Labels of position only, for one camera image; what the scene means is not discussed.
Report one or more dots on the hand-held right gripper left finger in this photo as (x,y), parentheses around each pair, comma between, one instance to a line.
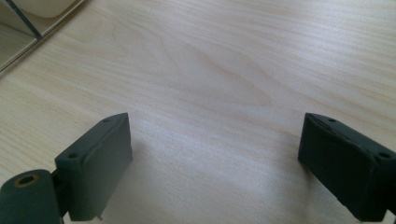
(93,168)

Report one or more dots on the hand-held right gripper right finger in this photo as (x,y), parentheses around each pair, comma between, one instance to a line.
(345,168)

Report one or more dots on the clear divided organizer box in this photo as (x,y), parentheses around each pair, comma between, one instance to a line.
(21,28)

